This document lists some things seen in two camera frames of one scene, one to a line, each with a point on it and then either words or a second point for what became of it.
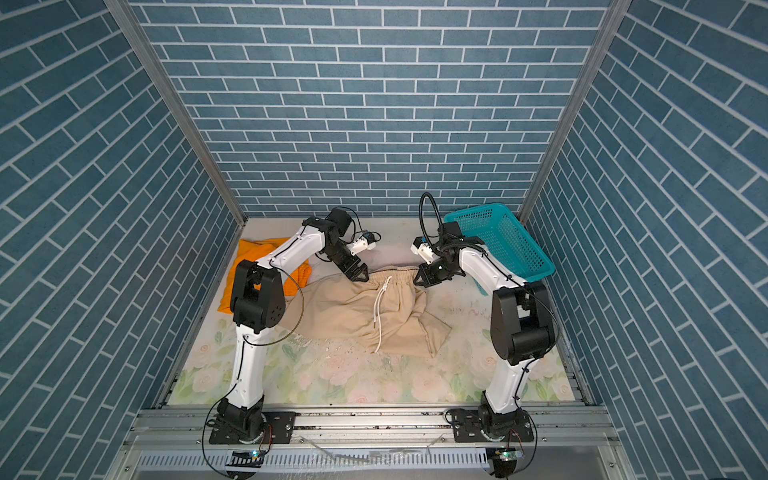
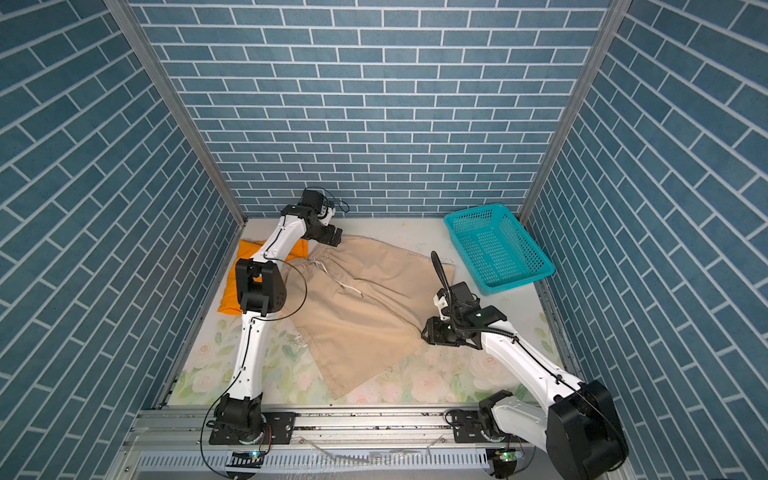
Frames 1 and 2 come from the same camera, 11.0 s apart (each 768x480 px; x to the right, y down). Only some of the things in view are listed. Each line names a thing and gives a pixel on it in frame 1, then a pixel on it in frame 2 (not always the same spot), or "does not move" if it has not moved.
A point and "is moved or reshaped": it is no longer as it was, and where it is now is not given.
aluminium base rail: x=367 y=442 does not move
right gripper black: x=429 y=279 → x=433 y=331
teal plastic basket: x=505 y=241 does not move
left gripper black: x=353 y=274 → x=325 y=237
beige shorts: x=387 y=312 is moved or reshaped
